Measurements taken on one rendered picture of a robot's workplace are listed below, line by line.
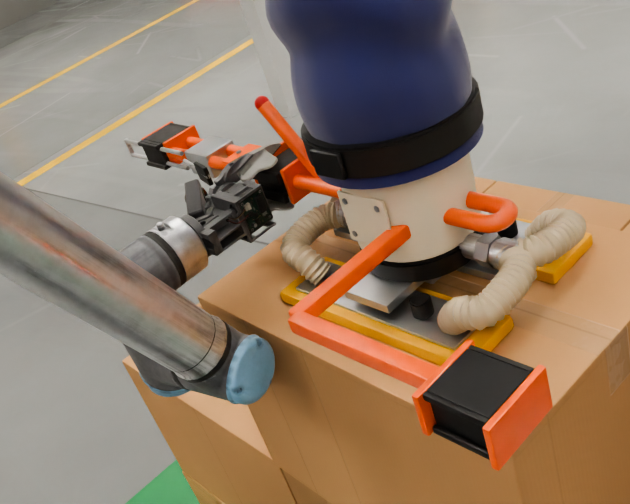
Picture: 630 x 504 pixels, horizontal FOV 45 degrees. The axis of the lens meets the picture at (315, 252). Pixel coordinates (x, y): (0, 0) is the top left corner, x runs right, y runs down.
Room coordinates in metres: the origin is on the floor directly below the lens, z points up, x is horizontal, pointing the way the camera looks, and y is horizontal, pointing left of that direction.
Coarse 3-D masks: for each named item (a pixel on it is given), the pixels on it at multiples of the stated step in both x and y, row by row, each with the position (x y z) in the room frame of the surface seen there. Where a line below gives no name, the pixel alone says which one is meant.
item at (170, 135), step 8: (160, 128) 1.43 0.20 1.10; (168, 128) 1.41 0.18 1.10; (176, 128) 1.39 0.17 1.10; (184, 128) 1.38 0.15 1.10; (192, 128) 1.38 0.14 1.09; (152, 136) 1.40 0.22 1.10; (160, 136) 1.38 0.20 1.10; (168, 136) 1.37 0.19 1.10; (176, 136) 1.35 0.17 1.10; (184, 136) 1.36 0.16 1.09; (192, 136) 1.37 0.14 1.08; (168, 144) 1.34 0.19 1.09; (176, 144) 1.35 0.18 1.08; (184, 144) 1.36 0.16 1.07; (176, 160) 1.34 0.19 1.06
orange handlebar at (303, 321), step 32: (224, 160) 1.19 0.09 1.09; (320, 192) 1.00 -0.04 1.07; (448, 224) 0.81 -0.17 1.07; (480, 224) 0.77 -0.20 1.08; (384, 256) 0.78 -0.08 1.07; (320, 288) 0.74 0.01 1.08; (288, 320) 0.70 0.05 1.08; (320, 320) 0.68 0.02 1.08; (352, 352) 0.62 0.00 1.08; (384, 352) 0.59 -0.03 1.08; (416, 384) 0.55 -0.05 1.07
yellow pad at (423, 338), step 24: (336, 264) 0.96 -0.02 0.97; (288, 288) 0.95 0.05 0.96; (312, 288) 0.92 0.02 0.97; (336, 312) 0.86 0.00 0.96; (360, 312) 0.83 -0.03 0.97; (384, 312) 0.81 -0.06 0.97; (408, 312) 0.80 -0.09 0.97; (432, 312) 0.77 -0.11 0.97; (384, 336) 0.78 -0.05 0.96; (408, 336) 0.76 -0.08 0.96; (432, 336) 0.73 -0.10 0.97; (456, 336) 0.72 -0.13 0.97; (480, 336) 0.71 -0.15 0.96; (504, 336) 0.72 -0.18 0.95; (432, 360) 0.71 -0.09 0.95
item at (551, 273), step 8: (512, 224) 0.88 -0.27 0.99; (520, 224) 0.90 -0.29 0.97; (528, 224) 0.90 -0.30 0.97; (496, 232) 0.90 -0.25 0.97; (504, 232) 0.88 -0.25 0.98; (512, 232) 0.87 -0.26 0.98; (520, 232) 0.88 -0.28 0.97; (584, 240) 0.82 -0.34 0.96; (592, 240) 0.83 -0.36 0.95; (576, 248) 0.81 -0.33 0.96; (584, 248) 0.82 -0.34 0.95; (568, 256) 0.80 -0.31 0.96; (576, 256) 0.81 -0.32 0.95; (544, 264) 0.80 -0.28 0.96; (552, 264) 0.80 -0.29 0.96; (560, 264) 0.79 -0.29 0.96; (568, 264) 0.80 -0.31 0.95; (544, 272) 0.79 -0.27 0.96; (552, 272) 0.78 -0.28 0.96; (560, 272) 0.79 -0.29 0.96; (544, 280) 0.79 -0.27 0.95; (552, 280) 0.78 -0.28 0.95
